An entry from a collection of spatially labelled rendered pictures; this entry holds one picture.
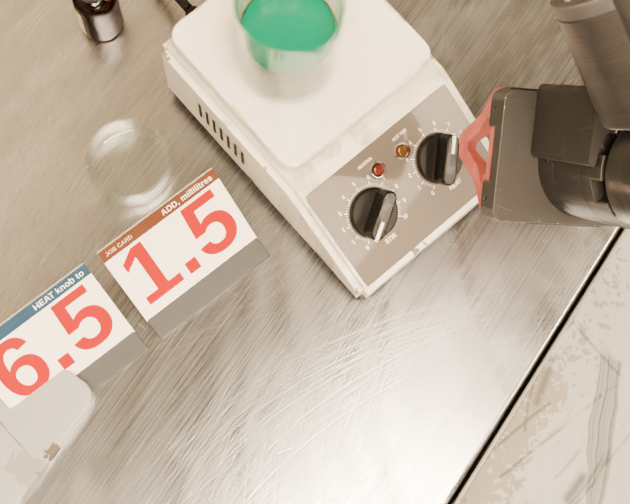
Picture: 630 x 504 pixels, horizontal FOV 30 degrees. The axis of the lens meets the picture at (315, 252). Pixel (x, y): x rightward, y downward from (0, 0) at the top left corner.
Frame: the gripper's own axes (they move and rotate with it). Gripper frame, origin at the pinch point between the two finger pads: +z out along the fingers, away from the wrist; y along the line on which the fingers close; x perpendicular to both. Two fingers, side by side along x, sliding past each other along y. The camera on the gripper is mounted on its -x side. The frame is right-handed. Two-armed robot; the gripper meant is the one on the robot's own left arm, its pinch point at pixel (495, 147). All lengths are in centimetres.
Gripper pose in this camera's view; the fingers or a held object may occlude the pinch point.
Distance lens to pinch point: 69.1
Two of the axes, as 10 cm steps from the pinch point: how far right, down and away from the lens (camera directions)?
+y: -9.3, -0.3, -3.7
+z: -3.6, -1.6, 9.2
